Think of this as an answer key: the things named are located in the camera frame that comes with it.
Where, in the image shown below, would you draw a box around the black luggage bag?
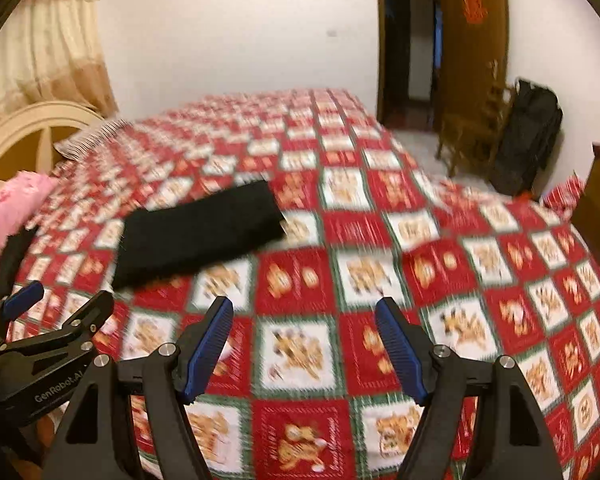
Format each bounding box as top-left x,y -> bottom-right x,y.
490,78 -> 564,196

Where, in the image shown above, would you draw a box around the striped pillow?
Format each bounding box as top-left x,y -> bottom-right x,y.
54,118 -> 131,162

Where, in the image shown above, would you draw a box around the red paper door decoration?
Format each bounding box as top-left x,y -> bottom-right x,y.
462,0 -> 489,26

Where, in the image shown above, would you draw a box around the black pants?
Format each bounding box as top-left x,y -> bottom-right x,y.
111,180 -> 284,290

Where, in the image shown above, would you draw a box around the pink plush pillow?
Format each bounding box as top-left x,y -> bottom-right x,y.
0,171 -> 59,255

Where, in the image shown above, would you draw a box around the red gift bag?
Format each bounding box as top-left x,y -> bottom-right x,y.
540,172 -> 585,220

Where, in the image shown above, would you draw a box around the beige patterned curtain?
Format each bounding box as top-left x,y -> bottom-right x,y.
0,0 -> 118,121

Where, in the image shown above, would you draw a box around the red patchwork bedspread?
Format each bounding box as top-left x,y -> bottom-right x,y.
9,90 -> 600,479

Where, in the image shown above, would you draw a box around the wooden chair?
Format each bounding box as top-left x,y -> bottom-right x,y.
434,82 -> 517,179

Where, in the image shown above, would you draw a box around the cream wooden headboard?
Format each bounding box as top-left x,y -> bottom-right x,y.
0,101 -> 102,188

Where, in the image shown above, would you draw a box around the brown wooden door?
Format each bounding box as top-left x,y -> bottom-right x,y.
438,0 -> 508,119

